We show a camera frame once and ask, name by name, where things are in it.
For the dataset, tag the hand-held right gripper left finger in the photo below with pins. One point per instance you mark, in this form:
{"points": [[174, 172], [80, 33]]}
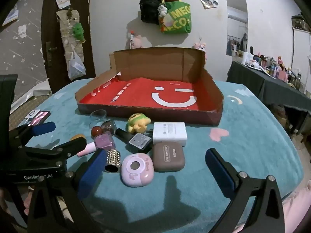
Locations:
{"points": [[91, 174]]}

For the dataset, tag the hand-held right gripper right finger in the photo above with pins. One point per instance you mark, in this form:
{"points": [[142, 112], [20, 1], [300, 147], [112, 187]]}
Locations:
{"points": [[218, 174]]}

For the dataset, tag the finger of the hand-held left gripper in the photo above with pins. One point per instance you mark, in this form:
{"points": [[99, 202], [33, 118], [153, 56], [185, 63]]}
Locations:
{"points": [[73, 145], [43, 127]]}

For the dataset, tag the orange round disc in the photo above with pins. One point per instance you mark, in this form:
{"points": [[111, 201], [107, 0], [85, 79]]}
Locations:
{"points": [[77, 136]]}

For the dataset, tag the silver studded cylinder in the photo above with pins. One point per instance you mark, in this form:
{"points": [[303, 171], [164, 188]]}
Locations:
{"points": [[113, 159]]}

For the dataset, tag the purple bottle with pink cap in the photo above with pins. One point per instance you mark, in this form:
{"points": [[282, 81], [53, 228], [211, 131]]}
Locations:
{"points": [[104, 140]]}

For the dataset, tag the clear glass cup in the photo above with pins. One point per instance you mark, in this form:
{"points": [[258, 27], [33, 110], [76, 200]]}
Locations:
{"points": [[96, 117]]}

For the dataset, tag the glitter bottle with brown cap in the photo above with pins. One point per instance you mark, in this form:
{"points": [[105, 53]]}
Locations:
{"points": [[108, 126]]}

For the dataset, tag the black nail polish bottle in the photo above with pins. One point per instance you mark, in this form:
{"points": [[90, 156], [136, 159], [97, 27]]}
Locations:
{"points": [[138, 142]]}

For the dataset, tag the white charger plug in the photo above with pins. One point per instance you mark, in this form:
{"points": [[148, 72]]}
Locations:
{"points": [[170, 132]]}

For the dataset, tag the green and yellow toy figure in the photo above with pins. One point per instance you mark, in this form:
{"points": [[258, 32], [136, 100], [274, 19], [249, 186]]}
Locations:
{"points": [[136, 123]]}

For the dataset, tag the cardboard box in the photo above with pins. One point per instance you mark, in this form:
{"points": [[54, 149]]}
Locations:
{"points": [[158, 63]]}

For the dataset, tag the smartphone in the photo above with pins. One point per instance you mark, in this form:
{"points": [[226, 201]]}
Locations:
{"points": [[40, 117]]}

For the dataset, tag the white flat board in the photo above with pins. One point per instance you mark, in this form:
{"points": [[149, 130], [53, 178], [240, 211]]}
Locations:
{"points": [[31, 89]]}

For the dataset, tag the white plastic bag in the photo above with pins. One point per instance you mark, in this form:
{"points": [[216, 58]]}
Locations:
{"points": [[75, 64]]}

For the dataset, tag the pink clothing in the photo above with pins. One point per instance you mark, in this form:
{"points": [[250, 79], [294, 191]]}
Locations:
{"points": [[301, 203]]}

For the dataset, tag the dark wooden door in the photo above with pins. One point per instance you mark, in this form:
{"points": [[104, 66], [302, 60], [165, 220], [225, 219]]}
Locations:
{"points": [[51, 29]]}

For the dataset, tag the beige hanging organizer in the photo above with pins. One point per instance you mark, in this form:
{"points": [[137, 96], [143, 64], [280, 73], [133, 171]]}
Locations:
{"points": [[66, 29]]}

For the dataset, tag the table with black cloth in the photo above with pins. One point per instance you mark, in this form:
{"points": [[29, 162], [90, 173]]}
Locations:
{"points": [[267, 85]]}

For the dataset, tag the green plush toy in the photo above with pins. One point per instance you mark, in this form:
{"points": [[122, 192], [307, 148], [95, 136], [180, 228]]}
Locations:
{"points": [[78, 30]]}

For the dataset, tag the stick with orange tip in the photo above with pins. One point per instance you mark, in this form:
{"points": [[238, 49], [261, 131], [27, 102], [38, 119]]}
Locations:
{"points": [[131, 38]]}

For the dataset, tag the row of cosmetics bottles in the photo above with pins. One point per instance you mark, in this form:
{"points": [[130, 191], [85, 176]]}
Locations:
{"points": [[274, 65]]}

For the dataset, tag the pink plush pig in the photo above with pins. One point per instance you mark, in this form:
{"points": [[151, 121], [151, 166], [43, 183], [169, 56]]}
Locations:
{"points": [[138, 41]]}

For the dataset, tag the pink plush toy with horns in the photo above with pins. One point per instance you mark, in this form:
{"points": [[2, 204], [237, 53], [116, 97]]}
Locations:
{"points": [[200, 47]]}

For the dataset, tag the black bag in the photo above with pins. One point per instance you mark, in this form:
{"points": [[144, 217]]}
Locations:
{"points": [[149, 8]]}

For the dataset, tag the white plush charm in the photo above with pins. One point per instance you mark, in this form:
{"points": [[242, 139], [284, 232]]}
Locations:
{"points": [[162, 11]]}

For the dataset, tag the green tote bag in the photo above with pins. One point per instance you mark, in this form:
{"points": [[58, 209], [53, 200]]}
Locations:
{"points": [[178, 17]]}

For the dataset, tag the patterned storage bag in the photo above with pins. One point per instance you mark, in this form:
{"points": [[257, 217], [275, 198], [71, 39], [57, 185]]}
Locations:
{"points": [[301, 23]]}

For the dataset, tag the wall mirror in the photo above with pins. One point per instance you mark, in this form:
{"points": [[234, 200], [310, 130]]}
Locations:
{"points": [[237, 24]]}

